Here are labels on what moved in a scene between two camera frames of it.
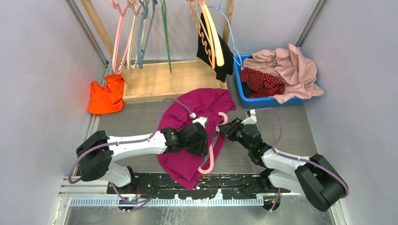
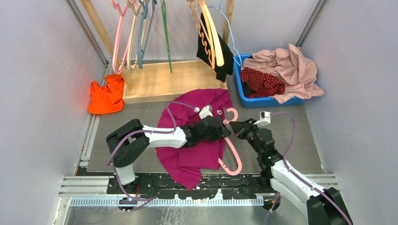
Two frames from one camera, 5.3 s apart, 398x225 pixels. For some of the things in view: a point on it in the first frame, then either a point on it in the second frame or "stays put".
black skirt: (203, 53) stays put
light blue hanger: (220, 7) stays put
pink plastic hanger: (121, 15) stays put
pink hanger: (211, 152) to (226, 122)
